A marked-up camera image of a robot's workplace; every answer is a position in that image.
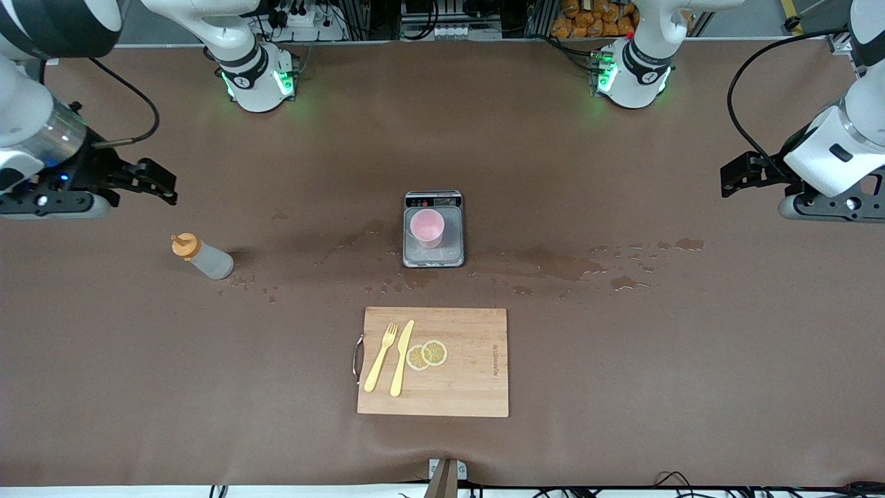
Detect translucent orange-capped sauce bottle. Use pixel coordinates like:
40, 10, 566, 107
171, 233, 235, 281

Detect pink plastic cup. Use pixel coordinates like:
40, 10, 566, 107
410, 209, 445, 250

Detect orange snack bag pile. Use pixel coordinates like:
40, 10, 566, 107
551, 0, 640, 39

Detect white power strip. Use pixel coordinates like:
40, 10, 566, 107
266, 3, 346, 42

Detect yellow plastic fork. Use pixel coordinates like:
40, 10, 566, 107
364, 322, 400, 394

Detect silver digital kitchen scale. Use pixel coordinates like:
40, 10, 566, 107
402, 190, 465, 269

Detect yellow plastic knife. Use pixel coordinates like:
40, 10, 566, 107
389, 320, 416, 398

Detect white socket bar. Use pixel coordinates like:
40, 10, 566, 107
403, 21, 503, 41

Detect wooden cutting board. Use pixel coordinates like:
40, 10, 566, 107
357, 306, 510, 418

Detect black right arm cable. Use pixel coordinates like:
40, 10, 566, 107
88, 57, 160, 149

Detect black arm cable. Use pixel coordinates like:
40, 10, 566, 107
88, 57, 160, 149
726, 28, 851, 163

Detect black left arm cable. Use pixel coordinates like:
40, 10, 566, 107
726, 28, 851, 163

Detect aluminium frame rail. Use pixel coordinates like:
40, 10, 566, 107
826, 31, 861, 77

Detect black floor cables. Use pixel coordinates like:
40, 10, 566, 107
653, 470, 885, 498

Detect metal table edge bracket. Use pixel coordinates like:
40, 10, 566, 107
428, 458, 468, 498

